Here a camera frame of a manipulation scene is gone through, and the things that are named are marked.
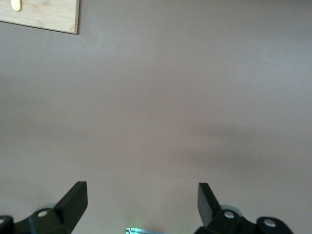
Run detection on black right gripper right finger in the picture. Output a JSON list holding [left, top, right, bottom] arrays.
[[194, 182, 293, 234]]

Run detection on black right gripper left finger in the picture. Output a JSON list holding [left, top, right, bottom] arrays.
[[0, 181, 88, 234]]

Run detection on brown table cover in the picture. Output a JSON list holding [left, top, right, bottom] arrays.
[[0, 0, 312, 234]]

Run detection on bamboo cutting board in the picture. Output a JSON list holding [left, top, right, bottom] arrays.
[[0, 0, 80, 35]]

